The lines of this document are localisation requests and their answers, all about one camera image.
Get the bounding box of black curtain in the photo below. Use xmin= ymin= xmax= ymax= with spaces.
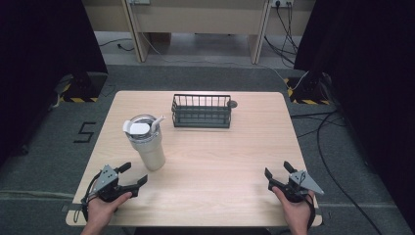
xmin=293 ymin=0 xmax=415 ymax=226
xmin=0 ymin=0 xmax=109 ymax=167

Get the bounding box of black stand base striped tape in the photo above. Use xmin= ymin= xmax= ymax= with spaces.
xmin=283 ymin=71 xmax=333 ymax=106
xmin=53 ymin=71 xmax=109 ymax=104

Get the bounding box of person's left hand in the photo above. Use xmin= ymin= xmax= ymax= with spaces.
xmin=85 ymin=191 xmax=133 ymax=230

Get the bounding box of black left gripper wrist strap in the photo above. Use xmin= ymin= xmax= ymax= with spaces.
xmin=73 ymin=171 xmax=103 ymax=224

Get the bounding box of black right gripper wrist strap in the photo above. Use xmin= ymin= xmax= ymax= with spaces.
xmin=303 ymin=191 xmax=317 ymax=230

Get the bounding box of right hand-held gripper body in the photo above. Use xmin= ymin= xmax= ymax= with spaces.
xmin=267 ymin=169 xmax=325 ymax=204

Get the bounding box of black wire basket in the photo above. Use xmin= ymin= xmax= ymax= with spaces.
xmin=170 ymin=93 xmax=233 ymax=129

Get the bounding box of black gripper wrist strap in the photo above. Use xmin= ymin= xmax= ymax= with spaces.
xmin=73 ymin=171 xmax=103 ymax=224
xmin=303 ymin=191 xmax=317 ymax=230

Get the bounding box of person's right hand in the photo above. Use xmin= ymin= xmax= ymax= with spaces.
xmin=271 ymin=186 xmax=316 ymax=231

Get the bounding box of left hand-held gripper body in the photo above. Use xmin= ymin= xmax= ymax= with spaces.
xmin=92 ymin=164 xmax=140 ymax=203

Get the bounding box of black cable bundle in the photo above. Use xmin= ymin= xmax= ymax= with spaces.
xmin=263 ymin=2 xmax=300 ymax=67

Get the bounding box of short black cable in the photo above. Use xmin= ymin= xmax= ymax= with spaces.
xmin=98 ymin=37 xmax=135 ymax=52

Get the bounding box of white tumbler with straw lid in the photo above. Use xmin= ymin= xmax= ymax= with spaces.
xmin=122 ymin=114 xmax=167 ymax=172

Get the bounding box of long black floor cable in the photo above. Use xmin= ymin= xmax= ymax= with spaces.
xmin=289 ymin=110 xmax=384 ymax=235

